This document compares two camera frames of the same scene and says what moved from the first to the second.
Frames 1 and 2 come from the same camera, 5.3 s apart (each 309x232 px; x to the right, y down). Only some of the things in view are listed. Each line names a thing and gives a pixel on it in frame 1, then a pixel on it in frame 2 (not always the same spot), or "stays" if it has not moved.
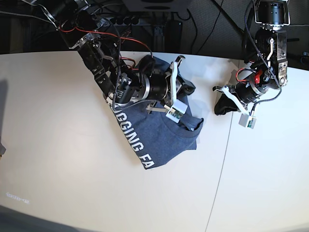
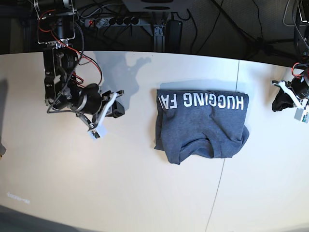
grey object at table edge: x=2 y=149 stays
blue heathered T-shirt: x=156 y=140 → x=205 y=123
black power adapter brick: x=173 y=35 stays
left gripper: x=225 y=105 → x=282 y=101
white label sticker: x=9 y=195 stays
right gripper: x=178 y=85 → x=110 y=96
